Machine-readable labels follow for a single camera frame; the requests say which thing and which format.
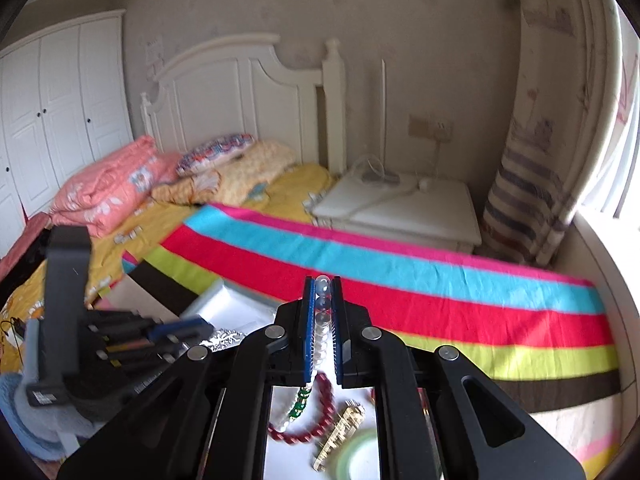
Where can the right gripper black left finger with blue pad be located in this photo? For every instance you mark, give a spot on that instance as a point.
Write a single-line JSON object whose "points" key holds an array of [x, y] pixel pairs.
{"points": [[206, 416]]}

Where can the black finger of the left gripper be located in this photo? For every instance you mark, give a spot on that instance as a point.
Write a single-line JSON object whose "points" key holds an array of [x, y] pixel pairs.
{"points": [[121, 365]]}

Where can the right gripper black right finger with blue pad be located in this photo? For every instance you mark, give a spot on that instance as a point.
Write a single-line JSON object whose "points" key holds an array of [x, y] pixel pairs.
{"points": [[437, 414]]}

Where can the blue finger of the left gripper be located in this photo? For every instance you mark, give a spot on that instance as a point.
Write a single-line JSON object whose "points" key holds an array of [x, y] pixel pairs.
{"points": [[180, 328]]}

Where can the gold bar hair clip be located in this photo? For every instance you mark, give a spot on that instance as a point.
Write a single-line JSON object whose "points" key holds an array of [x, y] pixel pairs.
{"points": [[346, 424]]}

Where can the green jade bangle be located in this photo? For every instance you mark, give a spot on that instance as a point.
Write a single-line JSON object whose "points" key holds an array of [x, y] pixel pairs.
{"points": [[358, 458]]}

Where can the grey gloved left hand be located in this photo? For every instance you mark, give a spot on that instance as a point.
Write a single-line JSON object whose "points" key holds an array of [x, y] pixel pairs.
{"points": [[50, 433]]}

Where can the grey shallow cardboard box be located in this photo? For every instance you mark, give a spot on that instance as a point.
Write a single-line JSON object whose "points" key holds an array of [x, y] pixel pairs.
{"points": [[232, 310]]}

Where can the striped colourful bed blanket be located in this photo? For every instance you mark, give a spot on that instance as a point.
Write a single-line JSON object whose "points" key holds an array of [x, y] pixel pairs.
{"points": [[544, 337]]}

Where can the pink folded quilt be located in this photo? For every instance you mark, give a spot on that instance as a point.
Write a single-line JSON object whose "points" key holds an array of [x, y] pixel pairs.
{"points": [[105, 193]]}

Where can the patterned pillow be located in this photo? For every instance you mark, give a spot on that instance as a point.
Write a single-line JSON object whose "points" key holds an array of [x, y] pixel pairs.
{"points": [[214, 153]]}

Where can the white bedside table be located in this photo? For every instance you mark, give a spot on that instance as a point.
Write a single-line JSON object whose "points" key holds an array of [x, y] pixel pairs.
{"points": [[421, 211]]}

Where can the white wardrobe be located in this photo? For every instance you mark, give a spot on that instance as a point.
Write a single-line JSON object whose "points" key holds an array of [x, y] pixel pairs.
{"points": [[63, 107]]}

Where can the white wooden headboard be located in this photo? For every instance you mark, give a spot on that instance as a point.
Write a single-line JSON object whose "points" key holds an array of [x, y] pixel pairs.
{"points": [[237, 84]]}

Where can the white upright lamp pole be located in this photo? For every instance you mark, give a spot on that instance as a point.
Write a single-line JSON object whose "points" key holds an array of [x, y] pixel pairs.
{"points": [[382, 105]]}

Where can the striped window curtain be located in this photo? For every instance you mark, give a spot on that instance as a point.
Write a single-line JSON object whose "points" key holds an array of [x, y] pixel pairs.
{"points": [[576, 99]]}

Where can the wall power socket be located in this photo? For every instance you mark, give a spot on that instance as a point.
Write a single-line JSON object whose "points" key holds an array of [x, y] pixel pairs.
{"points": [[435, 129]]}

